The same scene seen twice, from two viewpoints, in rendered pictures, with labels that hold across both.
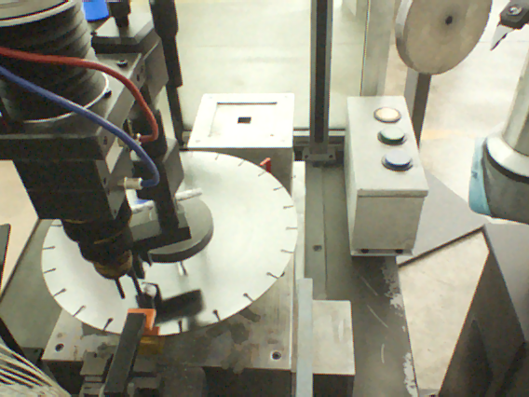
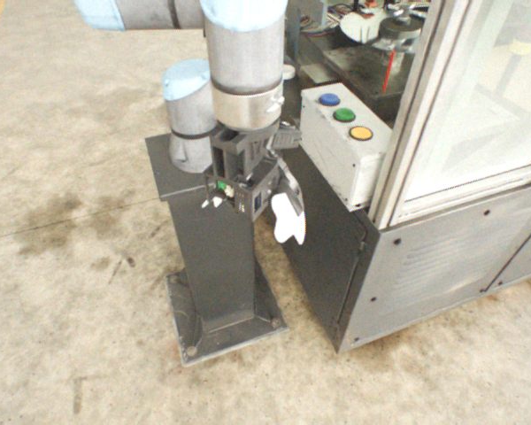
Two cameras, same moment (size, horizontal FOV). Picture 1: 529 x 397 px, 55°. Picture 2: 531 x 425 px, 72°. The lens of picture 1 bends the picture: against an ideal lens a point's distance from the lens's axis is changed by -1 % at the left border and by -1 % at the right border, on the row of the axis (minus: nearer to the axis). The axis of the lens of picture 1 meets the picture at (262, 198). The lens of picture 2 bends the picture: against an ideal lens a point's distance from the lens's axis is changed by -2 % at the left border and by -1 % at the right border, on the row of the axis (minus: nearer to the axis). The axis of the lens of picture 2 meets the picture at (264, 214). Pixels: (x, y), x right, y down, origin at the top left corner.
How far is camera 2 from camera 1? 1.46 m
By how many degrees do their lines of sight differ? 89
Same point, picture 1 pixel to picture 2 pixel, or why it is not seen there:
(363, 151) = (355, 103)
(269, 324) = (340, 57)
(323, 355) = (314, 67)
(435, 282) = not seen: outside the picture
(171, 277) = (377, 18)
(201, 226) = (385, 24)
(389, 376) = (288, 96)
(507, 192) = not seen: hidden behind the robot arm
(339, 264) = not seen: hidden behind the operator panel
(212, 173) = (411, 44)
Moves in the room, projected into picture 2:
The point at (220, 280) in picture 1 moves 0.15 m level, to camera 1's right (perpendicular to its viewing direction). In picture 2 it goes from (359, 19) to (315, 28)
